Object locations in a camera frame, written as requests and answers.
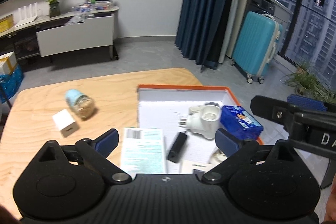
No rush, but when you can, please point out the white usb charger cube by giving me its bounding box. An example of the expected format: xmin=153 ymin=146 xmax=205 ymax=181
xmin=52 ymin=109 xmax=79 ymax=138

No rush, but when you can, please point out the white plug-in device green button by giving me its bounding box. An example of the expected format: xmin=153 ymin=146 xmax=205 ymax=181
xmin=179 ymin=102 xmax=222 ymax=140

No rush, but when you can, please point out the teal white carton box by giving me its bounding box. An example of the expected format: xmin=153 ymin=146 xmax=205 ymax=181
xmin=120 ymin=127 xmax=166 ymax=177

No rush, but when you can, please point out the jar with light-blue lid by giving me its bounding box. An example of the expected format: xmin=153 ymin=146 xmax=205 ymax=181
xmin=65 ymin=89 xmax=96 ymax=120

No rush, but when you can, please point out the black charger adapter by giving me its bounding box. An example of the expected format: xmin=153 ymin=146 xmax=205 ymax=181
xmin=166 ymin=132 xmax=188 ymax=164

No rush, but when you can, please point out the white charger packaging box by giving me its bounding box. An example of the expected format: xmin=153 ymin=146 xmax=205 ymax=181
xmin=166 ymin=133 xmax=218 ymax=174

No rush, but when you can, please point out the person's right hand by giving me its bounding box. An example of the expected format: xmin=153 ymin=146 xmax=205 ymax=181
xmin=323 ymin=177 xmax=336 ymax=223

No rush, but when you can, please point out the floor potted grass plant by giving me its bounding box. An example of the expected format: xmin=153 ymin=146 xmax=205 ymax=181
xmin=280 ymin=61 xmax=335 ymax=104

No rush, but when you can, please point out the orange-edged white tray box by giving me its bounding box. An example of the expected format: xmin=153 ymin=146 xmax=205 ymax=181
xmin=136 ymin=84 xmax=264 ymax=175

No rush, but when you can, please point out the teal hard-shell suitcase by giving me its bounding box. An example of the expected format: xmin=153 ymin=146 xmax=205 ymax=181
xmin=231 ymin=11 xmax=282 ymax=84

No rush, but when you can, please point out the white tv console cabinet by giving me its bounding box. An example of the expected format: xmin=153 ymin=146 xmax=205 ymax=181
xmin=1 ymin=6 xmax=119 ymax=60

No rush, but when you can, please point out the dark blue curtain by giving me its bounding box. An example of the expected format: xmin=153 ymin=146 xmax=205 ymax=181
xmin=175 ymin=0 xmax=232 ymax=69

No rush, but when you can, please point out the white yellow-taped carton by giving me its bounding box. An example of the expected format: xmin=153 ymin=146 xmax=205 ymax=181
xmin=0 ymin=51 xmax=17 ymax=75

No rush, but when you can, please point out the clutter of packets on console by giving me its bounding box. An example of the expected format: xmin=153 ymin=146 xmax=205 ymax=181
xmin=65 ymin=1 xmax=113 ymax=26

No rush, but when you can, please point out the white wifi router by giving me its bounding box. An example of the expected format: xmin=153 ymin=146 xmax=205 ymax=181
xmin=15 ymin=2 xmax=38 ymax=27

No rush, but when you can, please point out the yellow cardboard box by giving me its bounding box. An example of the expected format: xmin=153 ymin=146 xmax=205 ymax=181
xmin=0 ymin=14 xmax=14 ymax=33

